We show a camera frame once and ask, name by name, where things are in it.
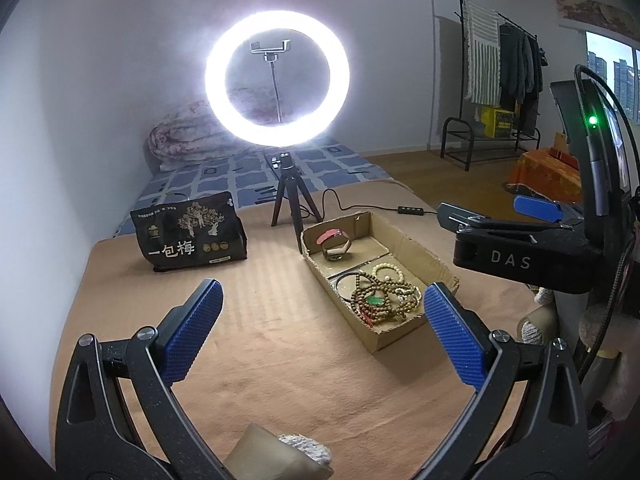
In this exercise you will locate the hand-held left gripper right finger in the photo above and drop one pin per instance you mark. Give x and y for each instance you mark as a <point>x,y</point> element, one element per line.
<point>455,330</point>

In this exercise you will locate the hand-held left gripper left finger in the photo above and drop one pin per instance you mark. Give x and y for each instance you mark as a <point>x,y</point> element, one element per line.
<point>195,330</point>

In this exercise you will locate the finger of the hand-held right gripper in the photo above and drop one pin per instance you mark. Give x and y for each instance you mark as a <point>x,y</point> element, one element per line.
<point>540,209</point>
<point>465,220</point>

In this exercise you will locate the cardboard box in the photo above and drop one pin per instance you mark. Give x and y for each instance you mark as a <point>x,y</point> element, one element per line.
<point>385,340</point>

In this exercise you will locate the person's right hand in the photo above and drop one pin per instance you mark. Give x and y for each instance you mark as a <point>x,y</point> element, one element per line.
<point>622,385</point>

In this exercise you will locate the orange patterned cloth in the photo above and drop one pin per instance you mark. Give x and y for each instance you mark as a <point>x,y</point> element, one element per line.
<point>545,175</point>

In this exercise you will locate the beige tube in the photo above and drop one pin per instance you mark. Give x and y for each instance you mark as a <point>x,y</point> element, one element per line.
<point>539,317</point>

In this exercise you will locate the beige blanket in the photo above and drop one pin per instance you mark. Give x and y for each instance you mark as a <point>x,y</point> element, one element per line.
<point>280,335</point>

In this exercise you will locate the black snack bag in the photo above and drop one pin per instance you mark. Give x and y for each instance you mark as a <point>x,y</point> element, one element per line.
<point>190,240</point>

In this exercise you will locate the yellow box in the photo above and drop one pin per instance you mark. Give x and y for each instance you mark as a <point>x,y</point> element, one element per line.
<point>500,121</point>

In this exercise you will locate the black bangle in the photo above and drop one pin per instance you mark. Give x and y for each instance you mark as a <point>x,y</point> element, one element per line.
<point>337,282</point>

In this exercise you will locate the olive cloth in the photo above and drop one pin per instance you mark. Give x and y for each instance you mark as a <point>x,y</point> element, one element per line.
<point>255,452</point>

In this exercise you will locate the dark hanging clothes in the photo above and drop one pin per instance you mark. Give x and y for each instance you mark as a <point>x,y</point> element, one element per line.
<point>517,70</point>

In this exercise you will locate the window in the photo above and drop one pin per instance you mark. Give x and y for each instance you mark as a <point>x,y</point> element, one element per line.
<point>600,70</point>

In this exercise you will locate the white knit cloth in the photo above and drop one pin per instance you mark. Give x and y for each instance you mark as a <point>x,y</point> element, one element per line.
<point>307,432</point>

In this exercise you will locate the striped towel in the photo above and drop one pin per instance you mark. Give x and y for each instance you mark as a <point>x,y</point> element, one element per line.
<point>480,60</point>

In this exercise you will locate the black clothes rack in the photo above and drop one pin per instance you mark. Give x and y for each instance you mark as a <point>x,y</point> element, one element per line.
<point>459,35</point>

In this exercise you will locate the folded floral quilt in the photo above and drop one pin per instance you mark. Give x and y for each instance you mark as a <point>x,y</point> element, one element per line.
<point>185,135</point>

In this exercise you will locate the phone holder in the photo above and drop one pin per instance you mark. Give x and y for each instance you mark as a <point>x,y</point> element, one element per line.
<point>270,46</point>

